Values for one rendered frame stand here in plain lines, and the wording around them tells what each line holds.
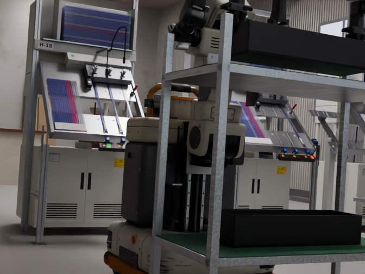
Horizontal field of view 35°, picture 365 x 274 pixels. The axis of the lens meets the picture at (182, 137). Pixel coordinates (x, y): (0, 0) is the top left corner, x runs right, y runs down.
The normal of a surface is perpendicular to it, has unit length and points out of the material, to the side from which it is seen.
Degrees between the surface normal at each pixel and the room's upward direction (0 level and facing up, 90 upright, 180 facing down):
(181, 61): 90
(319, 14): 90
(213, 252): 90
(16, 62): 90
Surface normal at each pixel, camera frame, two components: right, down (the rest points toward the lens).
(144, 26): 0.46, 0.01
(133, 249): -0.89, -0.06
